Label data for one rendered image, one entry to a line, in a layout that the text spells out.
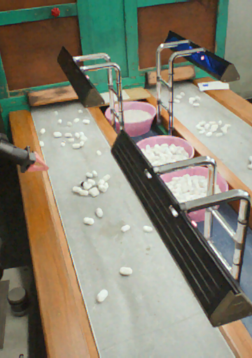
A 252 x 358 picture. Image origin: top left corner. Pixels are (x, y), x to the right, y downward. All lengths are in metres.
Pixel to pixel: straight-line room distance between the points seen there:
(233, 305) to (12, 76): 1.79
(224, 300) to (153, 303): 0.46
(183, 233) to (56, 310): 0.47
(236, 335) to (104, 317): 0.34
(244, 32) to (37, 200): 2.66
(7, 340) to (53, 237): 0.38
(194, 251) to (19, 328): 0.86
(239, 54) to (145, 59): 1.52
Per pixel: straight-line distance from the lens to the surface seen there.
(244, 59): 3.76
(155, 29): 2.31
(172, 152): 1.73
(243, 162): 1.68
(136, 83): 2.34
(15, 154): 1.40
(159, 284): 1.15
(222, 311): 0.67
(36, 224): 1.36
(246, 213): 0.89
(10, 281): 1.61
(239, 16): 3.60
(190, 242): 0.75
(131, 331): 1.06
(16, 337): 1.44
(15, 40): 2.16
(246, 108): 2.10
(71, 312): 1.08
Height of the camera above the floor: 1.61
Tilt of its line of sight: 34 degrees down
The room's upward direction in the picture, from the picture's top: 4 degrees counter-clockwise
